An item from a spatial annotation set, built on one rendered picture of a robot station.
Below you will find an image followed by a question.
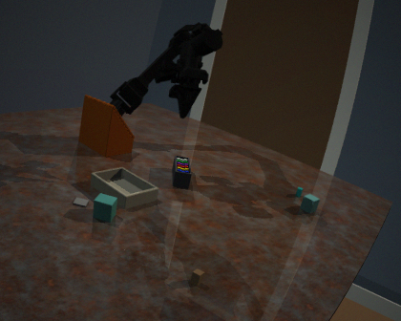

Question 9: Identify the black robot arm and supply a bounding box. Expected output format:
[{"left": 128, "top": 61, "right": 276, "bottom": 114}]
[{"left": 110, "top": 23, "right": 223, "bottom": 116}]

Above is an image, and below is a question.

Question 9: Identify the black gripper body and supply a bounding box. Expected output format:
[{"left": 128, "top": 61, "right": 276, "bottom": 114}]
[{"left": 169, "top": 56, "right": 209, "bottom": 98}]

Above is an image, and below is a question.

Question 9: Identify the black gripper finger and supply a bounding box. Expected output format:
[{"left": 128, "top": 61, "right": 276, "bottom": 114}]
[
  {"left": 172, "top": 91, "right": 182, "bottom": 118},
  {"left": 176, "top": 85, "right": 201, "bottom": 118}
]

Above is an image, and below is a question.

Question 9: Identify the teal cube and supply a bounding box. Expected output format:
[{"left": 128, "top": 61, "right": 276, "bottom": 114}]
[
  {"left": 300, "top": 194, "right": 320, "bottom": 214},
  {"left": 93, "top": 193, "right": 117, "bottom": 223}
]

